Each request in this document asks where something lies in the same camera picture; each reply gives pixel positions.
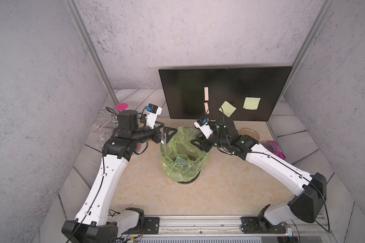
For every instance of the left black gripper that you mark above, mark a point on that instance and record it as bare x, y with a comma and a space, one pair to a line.
156, 138

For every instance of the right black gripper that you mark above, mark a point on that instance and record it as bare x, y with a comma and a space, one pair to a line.
201, 146

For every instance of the pink sticky strip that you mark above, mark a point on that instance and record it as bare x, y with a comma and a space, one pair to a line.
206, 108
206, 94

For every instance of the green sticky note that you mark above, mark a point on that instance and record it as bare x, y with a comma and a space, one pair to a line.
251, 103
227, 109

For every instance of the blue sticky note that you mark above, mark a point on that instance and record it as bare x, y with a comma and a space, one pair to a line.
180, 161

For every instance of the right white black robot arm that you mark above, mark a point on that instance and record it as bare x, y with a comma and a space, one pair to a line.
309, 191

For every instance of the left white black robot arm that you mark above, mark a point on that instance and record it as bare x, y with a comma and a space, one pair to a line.
93, 224

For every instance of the black computer monitor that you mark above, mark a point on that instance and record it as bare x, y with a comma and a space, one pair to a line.
184, 91

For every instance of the green bag lined trash bin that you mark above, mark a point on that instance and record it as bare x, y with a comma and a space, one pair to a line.
180, 146

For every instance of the brown oval soap dish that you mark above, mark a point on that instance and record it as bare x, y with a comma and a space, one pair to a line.
250, 132

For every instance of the clear wine glass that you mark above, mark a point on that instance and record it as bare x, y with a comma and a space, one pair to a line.
95, 127

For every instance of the purple snack packet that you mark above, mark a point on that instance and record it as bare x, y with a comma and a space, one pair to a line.
274, 148

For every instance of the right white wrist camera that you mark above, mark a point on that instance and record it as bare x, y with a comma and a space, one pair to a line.
203, 125

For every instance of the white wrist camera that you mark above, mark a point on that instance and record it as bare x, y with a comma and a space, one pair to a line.
203, 125
152, 112

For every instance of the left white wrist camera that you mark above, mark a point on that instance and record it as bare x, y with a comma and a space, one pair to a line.
152, 112

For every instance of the left aluminium corner post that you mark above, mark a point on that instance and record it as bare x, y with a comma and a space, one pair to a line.
81, 28

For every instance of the aluminium corner post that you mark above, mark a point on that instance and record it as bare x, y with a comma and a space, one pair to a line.
313, 32
81, 28

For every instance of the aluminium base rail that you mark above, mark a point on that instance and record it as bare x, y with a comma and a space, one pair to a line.
197, 229

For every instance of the right aluminium corner post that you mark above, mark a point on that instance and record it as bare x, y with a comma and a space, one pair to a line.
313, 32

